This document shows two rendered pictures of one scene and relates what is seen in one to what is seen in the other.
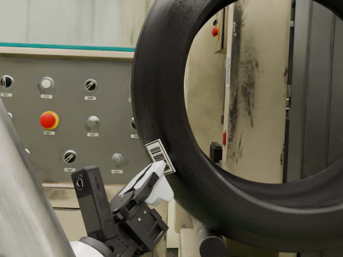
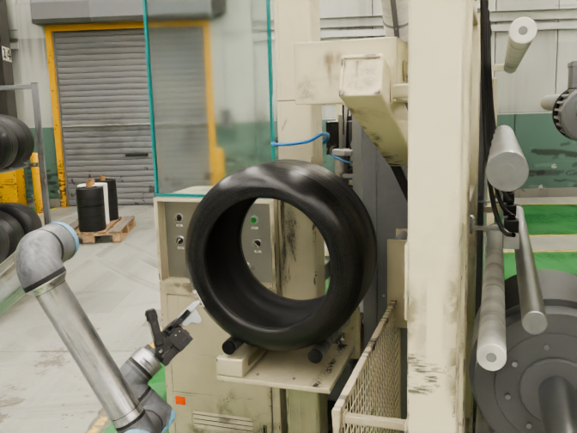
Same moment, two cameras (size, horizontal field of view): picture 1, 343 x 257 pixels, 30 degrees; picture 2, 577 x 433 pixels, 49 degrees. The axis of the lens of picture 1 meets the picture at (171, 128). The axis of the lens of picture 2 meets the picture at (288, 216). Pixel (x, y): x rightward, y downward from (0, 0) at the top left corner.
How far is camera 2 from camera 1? 119 cm
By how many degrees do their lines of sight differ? 20
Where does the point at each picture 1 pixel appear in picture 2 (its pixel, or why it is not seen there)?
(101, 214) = (154, 333)
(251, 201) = (241, 324)
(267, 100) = (303, 244)
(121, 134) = (248, 250)
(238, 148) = (288, 273)
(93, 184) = (150, 319)
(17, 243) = (81, 360)
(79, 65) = not seen: hidden behind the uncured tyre
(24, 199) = (83, 343)
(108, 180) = not seen: hidden behind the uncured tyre
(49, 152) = not seen: hidden behind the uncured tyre
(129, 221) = (169, 336)
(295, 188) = (308, 304)
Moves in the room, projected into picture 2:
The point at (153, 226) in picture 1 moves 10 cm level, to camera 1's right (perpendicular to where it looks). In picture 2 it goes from (183, 338) to (213, 341)
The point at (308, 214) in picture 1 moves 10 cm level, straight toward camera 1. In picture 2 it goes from (270, 332) to (252, 344)
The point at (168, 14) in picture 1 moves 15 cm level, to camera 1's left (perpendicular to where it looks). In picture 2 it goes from (193, 224) to (150, 223)
